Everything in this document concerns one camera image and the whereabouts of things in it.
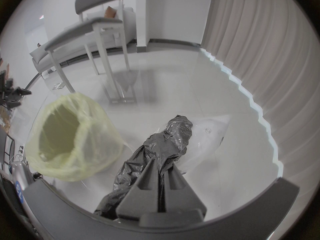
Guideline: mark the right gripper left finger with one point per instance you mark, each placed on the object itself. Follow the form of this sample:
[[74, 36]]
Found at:
[[142, 199]]

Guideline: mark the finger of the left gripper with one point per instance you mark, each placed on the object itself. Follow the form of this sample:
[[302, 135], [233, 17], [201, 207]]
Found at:
[[22, 92], [13, 105]]

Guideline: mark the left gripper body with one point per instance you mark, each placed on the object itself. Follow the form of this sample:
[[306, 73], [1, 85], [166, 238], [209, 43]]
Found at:
[[10, 95]]

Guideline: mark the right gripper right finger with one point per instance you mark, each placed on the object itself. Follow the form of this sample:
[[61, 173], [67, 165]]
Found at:
[[182, 196]]

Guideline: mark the black plastic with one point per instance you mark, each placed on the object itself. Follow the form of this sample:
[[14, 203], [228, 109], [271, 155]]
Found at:
[[162, 144]]

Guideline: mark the yellow plastic bag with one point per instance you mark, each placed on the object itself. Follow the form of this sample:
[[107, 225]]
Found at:
[[95, 124]]

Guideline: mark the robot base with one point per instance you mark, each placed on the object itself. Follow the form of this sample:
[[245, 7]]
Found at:
[[21, 171]]

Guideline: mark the clear plastic wrapper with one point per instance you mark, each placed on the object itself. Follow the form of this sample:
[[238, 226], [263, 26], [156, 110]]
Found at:
[[207, 139]]

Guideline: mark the pale grey sofa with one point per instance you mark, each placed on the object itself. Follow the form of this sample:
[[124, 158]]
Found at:
[[128, 26]]

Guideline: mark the pale beige curtain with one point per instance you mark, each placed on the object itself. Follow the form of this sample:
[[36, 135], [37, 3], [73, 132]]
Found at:
[[262, 46]]

